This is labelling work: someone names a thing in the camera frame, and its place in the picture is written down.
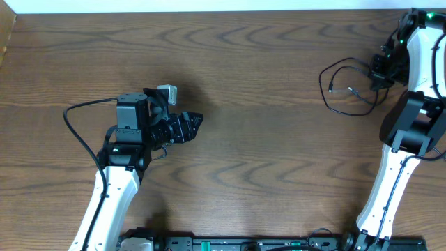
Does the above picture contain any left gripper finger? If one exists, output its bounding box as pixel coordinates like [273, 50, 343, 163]
[187, 125, 199, 140]
[182, 112, 203, 128]

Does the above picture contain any black usb cable thick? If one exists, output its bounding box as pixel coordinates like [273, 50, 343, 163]
[317, 56, 390, 117]

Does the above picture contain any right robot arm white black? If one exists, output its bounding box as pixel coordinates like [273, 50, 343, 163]
[341, 8, 445, 250]

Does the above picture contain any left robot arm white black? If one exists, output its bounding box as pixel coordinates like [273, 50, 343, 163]
[70, 88, 203, 250]

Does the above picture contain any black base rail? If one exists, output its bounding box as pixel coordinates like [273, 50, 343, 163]
[116, 226, 428, 251]

